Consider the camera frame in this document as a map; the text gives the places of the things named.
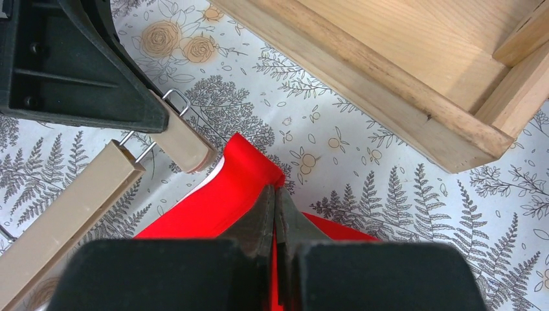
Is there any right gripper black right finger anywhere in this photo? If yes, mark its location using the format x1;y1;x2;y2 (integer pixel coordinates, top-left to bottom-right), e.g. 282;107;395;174
274;188;486;310

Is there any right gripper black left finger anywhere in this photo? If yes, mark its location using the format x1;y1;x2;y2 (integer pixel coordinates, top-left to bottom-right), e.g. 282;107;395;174
47;186;275;310

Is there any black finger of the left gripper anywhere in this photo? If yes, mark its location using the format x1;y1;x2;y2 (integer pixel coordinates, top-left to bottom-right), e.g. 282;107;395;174
1;1;168;133

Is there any red white-trimmed underwear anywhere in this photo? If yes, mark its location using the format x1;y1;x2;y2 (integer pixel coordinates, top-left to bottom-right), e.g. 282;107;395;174
139;134;373;310

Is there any beige clip hanger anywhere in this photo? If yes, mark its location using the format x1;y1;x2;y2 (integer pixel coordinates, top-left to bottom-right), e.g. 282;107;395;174
1;89;216;310

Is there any wooden rack with base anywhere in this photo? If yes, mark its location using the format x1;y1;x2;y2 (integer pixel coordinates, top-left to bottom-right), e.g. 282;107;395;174
214;1;548;173

